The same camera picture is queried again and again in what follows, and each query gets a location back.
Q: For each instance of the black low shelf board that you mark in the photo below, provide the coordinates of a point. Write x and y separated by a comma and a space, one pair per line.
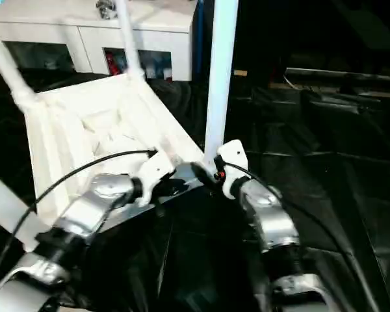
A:
344, 73

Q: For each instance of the red bottle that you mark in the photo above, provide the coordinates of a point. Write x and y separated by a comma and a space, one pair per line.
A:
111, 64

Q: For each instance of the white plastic table leg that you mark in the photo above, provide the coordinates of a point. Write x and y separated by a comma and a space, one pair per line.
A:
10, 65
221, 71
6, 208
127, 39

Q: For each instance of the small white jar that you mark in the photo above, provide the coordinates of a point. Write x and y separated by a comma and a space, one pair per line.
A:
159, 68

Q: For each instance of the white sideboard cabinet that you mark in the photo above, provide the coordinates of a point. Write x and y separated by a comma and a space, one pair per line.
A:
162, 36

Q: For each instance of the black plastic mat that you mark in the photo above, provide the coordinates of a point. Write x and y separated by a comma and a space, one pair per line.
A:
325, 162

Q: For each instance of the small yellow label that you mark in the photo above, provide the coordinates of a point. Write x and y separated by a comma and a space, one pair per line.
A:
240, 72

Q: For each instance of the grey crumpled object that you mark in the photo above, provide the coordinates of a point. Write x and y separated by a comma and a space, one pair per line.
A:
105, 9

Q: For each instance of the white plastic table top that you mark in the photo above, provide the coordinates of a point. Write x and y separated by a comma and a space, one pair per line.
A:
84, 117

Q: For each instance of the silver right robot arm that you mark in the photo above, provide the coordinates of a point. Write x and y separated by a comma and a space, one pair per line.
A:
266, 214

